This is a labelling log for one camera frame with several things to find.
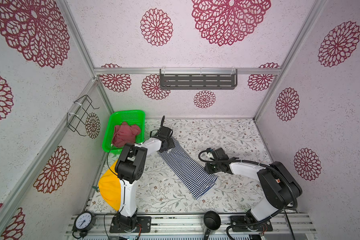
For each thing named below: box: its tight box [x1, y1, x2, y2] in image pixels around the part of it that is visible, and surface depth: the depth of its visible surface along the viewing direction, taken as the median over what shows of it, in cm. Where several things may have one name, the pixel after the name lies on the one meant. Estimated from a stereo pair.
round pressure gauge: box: [71, 209, 97, 239], surface depth 73 cm
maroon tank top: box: [112, 122, 141, 148], surface depth 107 cm
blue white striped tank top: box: [157, 136, 219, 200], surface depth 93 cm
